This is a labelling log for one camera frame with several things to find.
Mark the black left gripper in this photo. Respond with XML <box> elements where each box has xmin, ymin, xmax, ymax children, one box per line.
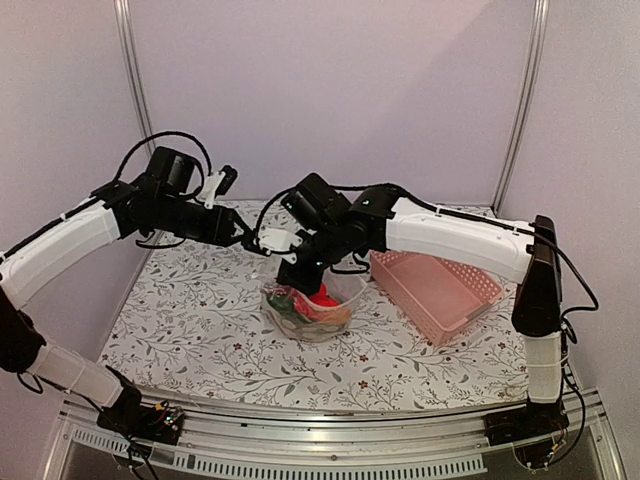
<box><xmin>157</xmin><ymin>193</ymin><xmax>254</xmax><ymax>247</ymax></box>

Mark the aluminium frame post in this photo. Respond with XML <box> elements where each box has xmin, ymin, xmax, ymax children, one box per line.
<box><xmin>114</xmin><ymin>0</ymin><xmax>153</xmax><ymax>137</ymax></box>
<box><xmin>491</xmin><ymin>0</ymin><xmax>550</xmax><ymax>216</ymax></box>

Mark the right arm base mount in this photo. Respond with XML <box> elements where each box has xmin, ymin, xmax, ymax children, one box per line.
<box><xmin>483</xmin><ymin>400</ymin><xmax>569</xmax><ymax>470</ymax></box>

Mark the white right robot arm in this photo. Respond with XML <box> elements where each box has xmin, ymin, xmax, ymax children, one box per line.
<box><xmin>277</xmin><ymin>173</ymin><xmax>568</xmax><ymax>436</ymax></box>

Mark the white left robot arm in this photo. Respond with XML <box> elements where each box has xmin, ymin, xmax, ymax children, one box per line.
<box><xmin>1</xmin><ymin>147</ymin><xmax>256</xmax><ymax>434</ymax></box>

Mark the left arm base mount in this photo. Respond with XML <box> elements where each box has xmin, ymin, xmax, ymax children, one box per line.
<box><xmin>97</xmin><ymin>401</ymin><xmax>185</xmax><ymax>446</ymax></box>

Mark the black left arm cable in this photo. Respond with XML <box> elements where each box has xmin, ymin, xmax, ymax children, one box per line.
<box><xmin>112</xmin><ymin>130</ymin><xmax>214</xmax><ymax>186</ymax></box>

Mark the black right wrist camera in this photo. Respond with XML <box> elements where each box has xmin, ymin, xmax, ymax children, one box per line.
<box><xmin>256</xmin><ymin>228</ymin><xmax>303</xmax><ymax>264</ymax></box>

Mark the clear zip top bag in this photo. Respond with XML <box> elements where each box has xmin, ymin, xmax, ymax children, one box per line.
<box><xmin>260</xmin><ymin>272</ymin><xmax>367</xmax><ymax>342</ymax></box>

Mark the red wrinkled apple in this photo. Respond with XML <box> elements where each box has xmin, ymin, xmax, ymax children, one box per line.
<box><xmin>309</xmin><ymin>284</ymin><xmax>340</xmax><ymax>308</ymax></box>

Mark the pink plastic basket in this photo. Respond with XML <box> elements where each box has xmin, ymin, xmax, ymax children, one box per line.
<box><xmin>370</xmin><ymin>251</ymin><xmax>503</xmax><ymax>345</ymax></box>

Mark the right aluminium frame post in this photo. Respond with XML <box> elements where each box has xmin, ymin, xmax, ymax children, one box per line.
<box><xmin>491</xmin><ymin>0</ymin><xmax>550</xmax><ymax>216</ymax></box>

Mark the floral table cloth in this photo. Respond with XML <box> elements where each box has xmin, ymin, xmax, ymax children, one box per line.
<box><xmin>99</xmin><ymin>234</ymin><xmax>528</xmax><ymax>411</ymax></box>

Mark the red chili pepper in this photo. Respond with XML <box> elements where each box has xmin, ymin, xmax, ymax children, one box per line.
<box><xmin>294</xmin><ymin>300</ymin><xmax>352</xmax><ymax>325</ymax></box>

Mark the aluminium front rail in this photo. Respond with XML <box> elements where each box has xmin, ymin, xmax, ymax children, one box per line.
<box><xmin>42</xmin><ymin>388</ymin><xmax>630</xmax><ymax>479</ymax></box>

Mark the left aluminium frame post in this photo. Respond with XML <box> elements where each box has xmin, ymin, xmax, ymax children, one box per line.
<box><xmin>114</xmin><ymin>0</ymin><xmax>153</xmax><ymax>137</ymax></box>

